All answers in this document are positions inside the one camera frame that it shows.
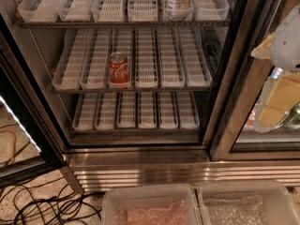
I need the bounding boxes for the wire shelf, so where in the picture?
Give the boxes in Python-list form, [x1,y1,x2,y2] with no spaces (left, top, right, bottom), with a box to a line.
[18,0,230,23]
[52,27,212,91]
[72,91,200,132]

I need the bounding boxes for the red Coca-Cola can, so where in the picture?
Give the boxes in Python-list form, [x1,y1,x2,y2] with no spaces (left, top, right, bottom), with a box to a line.
[108,52,129,84]

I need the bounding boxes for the black floor cables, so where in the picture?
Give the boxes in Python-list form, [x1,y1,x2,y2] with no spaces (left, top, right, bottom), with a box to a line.
[0,175,103,225]

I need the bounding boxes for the orange floor cable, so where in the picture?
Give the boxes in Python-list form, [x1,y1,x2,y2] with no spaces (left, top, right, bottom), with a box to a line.
[0,128,18,168]

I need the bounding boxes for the bottom wire shelf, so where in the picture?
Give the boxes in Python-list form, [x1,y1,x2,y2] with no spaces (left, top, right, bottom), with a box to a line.
[72,91,200,132]

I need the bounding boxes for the top wire shelf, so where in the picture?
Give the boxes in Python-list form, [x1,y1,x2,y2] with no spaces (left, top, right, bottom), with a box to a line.
[18,0,230,23]

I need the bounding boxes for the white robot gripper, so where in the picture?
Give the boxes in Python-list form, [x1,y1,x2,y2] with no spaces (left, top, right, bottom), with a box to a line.
[250,5,300,128]

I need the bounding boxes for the closed glass fridge door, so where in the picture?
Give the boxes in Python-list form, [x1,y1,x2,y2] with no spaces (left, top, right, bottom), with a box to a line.
[205,0,300,161]

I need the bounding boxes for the clear plastic bin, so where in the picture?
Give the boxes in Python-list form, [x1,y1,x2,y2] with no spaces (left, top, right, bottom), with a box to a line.
[101,185,203,225]
[197,181,300,225]

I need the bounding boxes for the steel fridge base grille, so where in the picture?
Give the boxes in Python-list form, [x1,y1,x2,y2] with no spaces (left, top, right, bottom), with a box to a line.
[60,150,300,194]

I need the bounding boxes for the right clear plastic bin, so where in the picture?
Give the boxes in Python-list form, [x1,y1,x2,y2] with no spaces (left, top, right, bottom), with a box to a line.
[197,181,300,225]

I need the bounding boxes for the left clear plastic bin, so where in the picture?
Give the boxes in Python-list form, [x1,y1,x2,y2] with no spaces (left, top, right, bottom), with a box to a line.
[101,185,203,225]

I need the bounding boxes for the middle wire shelf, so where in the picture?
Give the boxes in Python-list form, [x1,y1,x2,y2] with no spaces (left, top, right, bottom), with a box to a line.
[52,27,212,91]

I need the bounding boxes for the open fridge door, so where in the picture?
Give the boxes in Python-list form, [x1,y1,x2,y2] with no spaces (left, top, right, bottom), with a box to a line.
[0,17,64,188]

